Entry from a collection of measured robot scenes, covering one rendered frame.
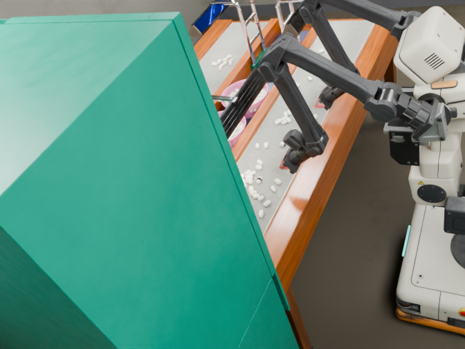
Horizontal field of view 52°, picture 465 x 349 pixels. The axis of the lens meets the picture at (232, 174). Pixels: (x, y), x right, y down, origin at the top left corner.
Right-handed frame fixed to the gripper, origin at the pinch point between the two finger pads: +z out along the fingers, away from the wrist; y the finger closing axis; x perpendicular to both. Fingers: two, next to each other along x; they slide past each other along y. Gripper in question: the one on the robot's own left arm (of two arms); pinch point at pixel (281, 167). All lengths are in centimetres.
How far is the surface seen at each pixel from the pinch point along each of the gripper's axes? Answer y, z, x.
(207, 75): -76, 71, -45
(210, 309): 76, -29, -9
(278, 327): 55, 4, 29
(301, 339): 40, 35, 58
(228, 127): 2.4, -1.0, -27.8
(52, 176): 88, -70, -57
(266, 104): -49, 30, -13
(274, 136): -29.2, 22.0, -3.1
